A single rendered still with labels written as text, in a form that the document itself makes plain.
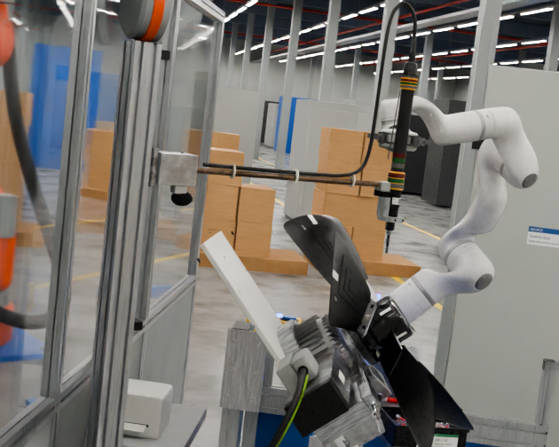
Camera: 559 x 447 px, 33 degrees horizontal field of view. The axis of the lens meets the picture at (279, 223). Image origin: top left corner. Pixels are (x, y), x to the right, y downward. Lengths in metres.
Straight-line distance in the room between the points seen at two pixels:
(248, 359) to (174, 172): 0.53
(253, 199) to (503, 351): 5.96
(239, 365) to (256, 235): 7.73
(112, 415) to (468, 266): 1.39
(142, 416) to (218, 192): 7.66
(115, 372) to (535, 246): 2.58
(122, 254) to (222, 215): 7.91
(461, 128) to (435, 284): 0.60
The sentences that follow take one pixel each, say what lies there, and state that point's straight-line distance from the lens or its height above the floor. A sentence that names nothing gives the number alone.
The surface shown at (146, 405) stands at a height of 0.95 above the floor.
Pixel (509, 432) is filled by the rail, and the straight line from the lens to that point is 2.94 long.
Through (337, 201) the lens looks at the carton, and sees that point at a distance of 10.59.
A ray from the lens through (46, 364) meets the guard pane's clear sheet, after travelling 2.13.
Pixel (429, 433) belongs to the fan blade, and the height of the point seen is 1.02.
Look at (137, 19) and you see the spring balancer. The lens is 2.02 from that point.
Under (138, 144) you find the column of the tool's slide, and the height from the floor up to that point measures 1.58.
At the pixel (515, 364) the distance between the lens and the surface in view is 4.40.
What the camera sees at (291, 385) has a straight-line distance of 2.09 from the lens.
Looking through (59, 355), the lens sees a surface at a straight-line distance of 2.16.
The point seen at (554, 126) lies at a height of 1.77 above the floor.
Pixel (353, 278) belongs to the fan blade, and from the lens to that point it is 2.18.
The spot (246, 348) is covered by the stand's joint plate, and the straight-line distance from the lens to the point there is 2.32.
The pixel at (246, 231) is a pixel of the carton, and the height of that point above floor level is 0.41.
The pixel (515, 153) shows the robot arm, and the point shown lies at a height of 1.65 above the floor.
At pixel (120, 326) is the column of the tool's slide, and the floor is 1.18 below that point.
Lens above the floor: 1.68
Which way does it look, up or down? 7 degrees down
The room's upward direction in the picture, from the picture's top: 7 degrees clockwise
